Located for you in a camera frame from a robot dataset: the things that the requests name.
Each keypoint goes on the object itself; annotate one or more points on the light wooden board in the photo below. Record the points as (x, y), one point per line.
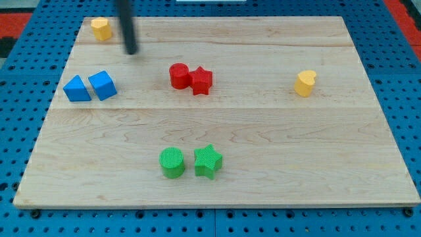
(333, 149)

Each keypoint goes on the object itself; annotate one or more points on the yellow hexagon block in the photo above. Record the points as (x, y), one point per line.
(101, 28)

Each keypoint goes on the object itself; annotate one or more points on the red star block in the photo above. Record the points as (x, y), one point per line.
(201, 81)

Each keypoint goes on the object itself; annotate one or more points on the green star block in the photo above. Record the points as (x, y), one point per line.
(207, 161)

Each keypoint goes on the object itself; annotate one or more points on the red cylinder block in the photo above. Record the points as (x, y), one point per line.
(179, 76)

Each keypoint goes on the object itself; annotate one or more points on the green cylinder block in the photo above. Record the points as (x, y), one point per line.
(171, 161)

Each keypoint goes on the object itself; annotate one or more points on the yellow heart block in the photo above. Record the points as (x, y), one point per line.
(305, 82)

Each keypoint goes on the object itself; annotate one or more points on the blue cube block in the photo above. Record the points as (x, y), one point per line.
(103, 85)

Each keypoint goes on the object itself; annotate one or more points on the blue triangle block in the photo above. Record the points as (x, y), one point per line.
(76, 91)

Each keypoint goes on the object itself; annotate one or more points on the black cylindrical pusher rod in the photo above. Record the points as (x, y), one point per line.
(124, 10)

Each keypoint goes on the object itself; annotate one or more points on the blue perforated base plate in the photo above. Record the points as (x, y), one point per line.
(36, 39)

